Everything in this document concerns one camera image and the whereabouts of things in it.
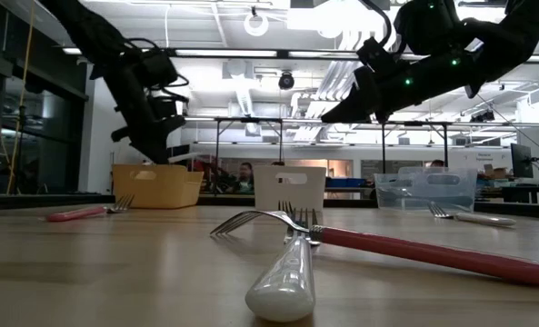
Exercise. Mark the blue storage bin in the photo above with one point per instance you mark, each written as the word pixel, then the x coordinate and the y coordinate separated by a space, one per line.
pixel 344 182

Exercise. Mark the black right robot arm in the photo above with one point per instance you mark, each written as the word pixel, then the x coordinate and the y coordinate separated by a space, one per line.
pixel 514 32

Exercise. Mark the white plastic bin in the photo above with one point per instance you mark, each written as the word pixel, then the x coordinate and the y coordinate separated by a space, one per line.
pixel 289 195

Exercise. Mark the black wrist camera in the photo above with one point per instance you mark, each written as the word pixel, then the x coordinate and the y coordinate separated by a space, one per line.
pixel 157 68
pixel 373 52

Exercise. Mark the person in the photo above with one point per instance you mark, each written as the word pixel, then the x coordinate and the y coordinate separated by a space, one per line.
pixel 244 179
pixel 437 163

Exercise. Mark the black overhead camera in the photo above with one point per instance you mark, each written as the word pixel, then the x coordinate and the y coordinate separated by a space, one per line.
pixel 286 81

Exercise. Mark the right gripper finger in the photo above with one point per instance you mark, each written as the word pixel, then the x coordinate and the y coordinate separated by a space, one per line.
pixel 360 104

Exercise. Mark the yellow plastic bin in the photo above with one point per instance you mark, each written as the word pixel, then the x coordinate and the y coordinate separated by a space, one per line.
pixel 160 188

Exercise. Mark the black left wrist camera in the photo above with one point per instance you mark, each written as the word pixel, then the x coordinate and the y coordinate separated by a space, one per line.
pixel 157 68

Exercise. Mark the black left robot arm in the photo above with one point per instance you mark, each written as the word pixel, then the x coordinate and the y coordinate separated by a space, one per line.
pixel 87 32

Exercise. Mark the black background table frame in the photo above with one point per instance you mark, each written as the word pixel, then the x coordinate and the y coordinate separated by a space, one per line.
pixel 383 145
pixel 217 141

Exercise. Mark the clear plastic bin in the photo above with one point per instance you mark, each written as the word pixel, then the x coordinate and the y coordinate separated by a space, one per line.
pixel 423 191

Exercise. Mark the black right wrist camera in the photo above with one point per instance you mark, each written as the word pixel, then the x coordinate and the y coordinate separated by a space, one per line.
pixel 373 52

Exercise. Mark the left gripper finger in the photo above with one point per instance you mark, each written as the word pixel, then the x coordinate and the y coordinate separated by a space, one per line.
pixel 164 141
pixel 139 143

